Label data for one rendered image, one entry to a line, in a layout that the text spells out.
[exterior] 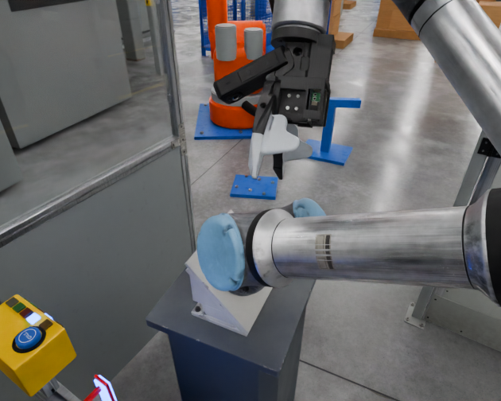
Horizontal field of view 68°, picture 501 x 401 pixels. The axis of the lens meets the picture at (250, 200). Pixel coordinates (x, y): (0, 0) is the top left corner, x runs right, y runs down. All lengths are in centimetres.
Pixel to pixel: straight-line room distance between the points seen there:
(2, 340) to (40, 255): 54
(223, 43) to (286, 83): 324
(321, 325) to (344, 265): 166
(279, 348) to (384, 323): 144
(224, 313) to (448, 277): 48
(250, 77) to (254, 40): 323
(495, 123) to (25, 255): 121
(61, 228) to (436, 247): 115
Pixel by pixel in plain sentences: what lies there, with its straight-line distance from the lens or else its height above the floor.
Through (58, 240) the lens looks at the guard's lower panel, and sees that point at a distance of 136.
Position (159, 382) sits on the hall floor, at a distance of 195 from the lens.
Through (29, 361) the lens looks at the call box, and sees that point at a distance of 80.
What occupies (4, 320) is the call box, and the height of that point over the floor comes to 107.
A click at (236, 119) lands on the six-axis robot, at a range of 395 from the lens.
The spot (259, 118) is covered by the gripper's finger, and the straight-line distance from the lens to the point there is 47.
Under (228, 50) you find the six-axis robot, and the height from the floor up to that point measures 83.
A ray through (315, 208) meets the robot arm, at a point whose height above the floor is 126.
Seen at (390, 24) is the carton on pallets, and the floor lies 24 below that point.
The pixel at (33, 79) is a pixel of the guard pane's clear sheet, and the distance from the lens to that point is 120.
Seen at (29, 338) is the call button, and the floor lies 108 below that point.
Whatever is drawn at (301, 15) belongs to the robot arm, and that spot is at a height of 159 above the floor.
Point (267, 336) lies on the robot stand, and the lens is 81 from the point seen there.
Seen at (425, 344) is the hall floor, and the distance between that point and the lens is 219.
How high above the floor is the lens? 166
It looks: 35 degrees down
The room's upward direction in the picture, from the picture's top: straight up
